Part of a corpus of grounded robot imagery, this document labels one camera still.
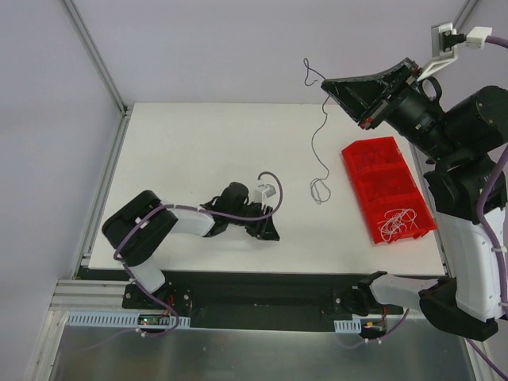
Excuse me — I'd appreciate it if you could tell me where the white wire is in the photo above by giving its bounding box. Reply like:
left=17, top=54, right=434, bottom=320
left=375, top=206, right=420, bottom=242

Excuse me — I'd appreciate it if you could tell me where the right white cable duct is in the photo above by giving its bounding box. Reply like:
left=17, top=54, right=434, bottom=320
left=333, top=318, right=362, bottom=334

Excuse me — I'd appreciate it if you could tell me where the red plastic compartment bin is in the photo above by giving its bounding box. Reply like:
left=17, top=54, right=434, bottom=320
left=341, top=137, right=437, bottom=244

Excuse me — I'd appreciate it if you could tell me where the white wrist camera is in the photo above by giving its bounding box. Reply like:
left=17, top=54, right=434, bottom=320
left=252, top=180, right=277, bottom=202
left=417, top=22, right=493, bottom=82

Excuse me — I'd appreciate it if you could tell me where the blue wire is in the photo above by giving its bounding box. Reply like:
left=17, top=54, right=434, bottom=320
left=303, top=58, right=333, bottom=206

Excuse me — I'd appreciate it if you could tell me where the left aluminium frame post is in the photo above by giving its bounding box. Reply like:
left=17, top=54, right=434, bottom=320
left=60, top=0, right=129, bottom=116

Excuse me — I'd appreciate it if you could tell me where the white cable duct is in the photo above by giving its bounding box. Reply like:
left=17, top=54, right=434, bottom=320
left=67, top=312, right=191, bottom=330
left=333, top=318, right=362, bottom=334

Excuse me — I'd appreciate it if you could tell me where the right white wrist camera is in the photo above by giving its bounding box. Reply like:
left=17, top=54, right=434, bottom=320
left=417, top=22, right=493, bottom=82

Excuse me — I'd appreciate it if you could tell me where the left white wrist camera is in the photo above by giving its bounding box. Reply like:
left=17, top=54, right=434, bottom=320
left=252, top=180, right=277, bottom=202

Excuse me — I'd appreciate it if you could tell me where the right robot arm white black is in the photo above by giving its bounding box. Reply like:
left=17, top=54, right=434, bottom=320
left=321, top=59, right=507, bottom=341

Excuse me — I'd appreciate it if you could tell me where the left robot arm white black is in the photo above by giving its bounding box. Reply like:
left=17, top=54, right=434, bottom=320
left=102, top=182, right=281, bottom=309

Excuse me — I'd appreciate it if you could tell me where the left white cable duct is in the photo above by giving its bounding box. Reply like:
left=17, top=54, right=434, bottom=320
left=67, top=312, right=191, bottom=330

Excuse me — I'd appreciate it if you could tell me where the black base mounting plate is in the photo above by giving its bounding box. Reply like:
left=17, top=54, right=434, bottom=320
left=121, top=270, right=410, bottom=330

